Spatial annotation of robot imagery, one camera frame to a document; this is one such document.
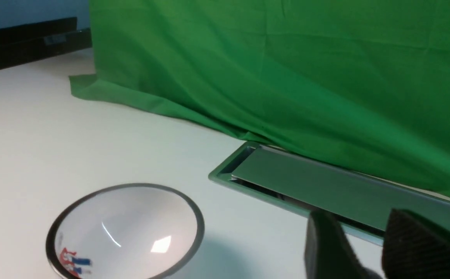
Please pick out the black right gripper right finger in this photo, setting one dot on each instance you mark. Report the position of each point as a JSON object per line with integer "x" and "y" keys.
{"x": 415, "y": 248}

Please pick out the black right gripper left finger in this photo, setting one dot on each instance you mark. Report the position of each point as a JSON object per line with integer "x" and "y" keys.
{"x": 328, "y": 254}

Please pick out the green backdrop cloth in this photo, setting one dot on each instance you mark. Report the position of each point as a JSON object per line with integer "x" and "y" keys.
{"x": 360, "y": 84}

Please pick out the black bar along wall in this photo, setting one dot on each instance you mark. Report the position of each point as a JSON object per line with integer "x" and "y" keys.
{"x": 35, "y": 41}

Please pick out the metal table cable hatch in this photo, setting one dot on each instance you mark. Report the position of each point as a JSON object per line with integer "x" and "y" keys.
{"x": 360, "y": 202}

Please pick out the black-rimmed white bowl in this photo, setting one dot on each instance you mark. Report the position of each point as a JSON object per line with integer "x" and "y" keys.
{"x": 128, "y": 231}

